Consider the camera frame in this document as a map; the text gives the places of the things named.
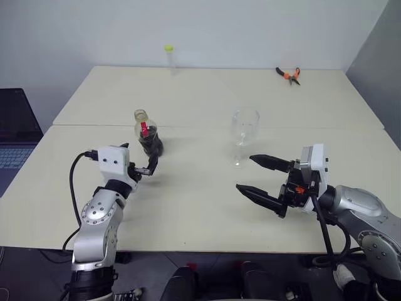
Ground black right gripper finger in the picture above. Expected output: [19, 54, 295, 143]
[236, 184, 288, 219]
[249, 154, 295, 172]

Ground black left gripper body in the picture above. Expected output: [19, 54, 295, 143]
[127, 161, 151, 184]

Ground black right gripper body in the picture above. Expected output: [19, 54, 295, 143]
[278, 159, 316, 209]

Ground plastic cola bottle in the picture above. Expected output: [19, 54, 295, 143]
[133, 108, 165, 157]

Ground clear wine glass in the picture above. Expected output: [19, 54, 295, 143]
[227, 106, 261, 169]

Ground dark rounded shape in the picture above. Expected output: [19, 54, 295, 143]
[239, 260, 277, 301]
[160, 265, 199, 301]

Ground orange and black pliers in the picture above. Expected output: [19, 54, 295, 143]
[275, 66, 303, 87]

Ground clear tube with green cap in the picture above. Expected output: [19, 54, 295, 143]
[163, 44, 180, 77]

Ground white rounded object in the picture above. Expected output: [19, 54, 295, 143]
[333, 263, 357, 292]

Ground dark laptop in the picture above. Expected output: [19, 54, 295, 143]
[0, 88, 44, 198]

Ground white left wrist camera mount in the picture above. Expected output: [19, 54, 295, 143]
[98, 145, 140, 193]

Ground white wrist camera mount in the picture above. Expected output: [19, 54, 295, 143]
[299, 143, 330, 215]
[98, 145, 140, 193]

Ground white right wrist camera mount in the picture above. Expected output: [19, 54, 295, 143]
[299, 143, 330, 215]

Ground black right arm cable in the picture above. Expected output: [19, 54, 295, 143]
[310, 193, 365, 269]

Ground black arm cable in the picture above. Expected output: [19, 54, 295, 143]
[62, 150, 100, 253]
[310, 193, 365, 269]

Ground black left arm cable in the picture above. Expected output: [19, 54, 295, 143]
[62, 150, 100, 253]

